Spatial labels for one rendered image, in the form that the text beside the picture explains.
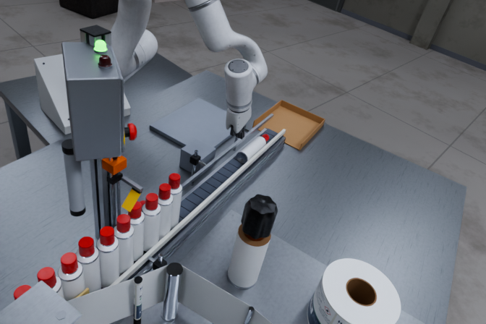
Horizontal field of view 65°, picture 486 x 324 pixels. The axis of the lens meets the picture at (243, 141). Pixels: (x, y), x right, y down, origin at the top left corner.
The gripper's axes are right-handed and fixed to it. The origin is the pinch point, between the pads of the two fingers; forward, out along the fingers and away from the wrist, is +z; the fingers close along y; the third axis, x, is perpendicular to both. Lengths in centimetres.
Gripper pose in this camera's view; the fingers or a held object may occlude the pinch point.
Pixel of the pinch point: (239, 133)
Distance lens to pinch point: 137.9
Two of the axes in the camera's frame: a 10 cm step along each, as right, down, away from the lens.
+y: -5.3, 6.7, -5.1
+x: 8.5, 4.2, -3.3
